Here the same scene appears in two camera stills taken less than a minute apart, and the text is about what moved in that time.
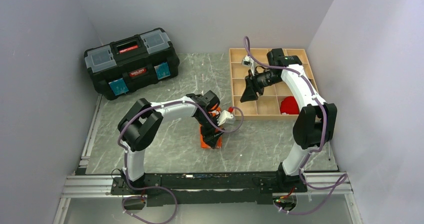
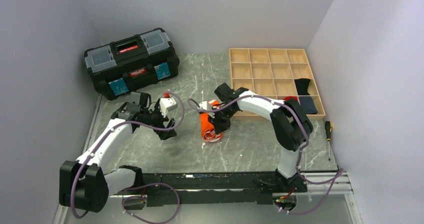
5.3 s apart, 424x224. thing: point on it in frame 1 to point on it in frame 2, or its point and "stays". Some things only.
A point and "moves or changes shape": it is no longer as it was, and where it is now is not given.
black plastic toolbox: x=146 y=58 stays
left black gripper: x=213 y=139 to x=166 y=134
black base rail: x=185 y=189 stays
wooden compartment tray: x=267 y=105 stays
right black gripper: x=250 y=93 to x=219 y=125
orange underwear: x=215 y=110 moves or changes shape
